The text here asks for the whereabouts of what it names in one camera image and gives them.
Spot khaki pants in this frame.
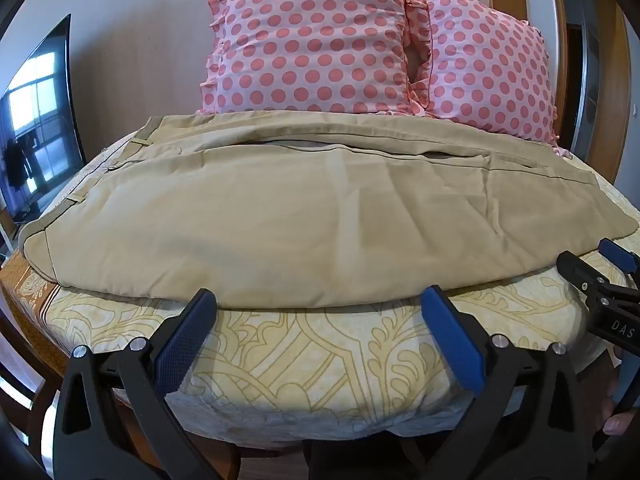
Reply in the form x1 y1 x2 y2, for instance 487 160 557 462
19 113 640 309

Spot black flat television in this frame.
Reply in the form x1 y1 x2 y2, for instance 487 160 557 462
0 14 86 227

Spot yellow patterned bed sheet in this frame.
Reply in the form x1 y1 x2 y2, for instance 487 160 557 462
0 125 640 443

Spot person's right hand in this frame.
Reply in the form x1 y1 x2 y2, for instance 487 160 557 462
599 355 629 437

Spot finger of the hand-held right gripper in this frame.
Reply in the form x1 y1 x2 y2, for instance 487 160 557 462
598 237 640 277
557 251 627 306

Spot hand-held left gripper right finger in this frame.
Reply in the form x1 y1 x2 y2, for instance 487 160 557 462
421 284 599 480

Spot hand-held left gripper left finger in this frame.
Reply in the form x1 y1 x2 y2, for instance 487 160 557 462
52 288 219 480

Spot pink polka dot pillow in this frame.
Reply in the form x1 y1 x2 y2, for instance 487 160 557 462
407 0 563 147
196 0 436 117

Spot grey door frame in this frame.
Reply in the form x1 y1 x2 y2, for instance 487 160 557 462
570 0 633 161

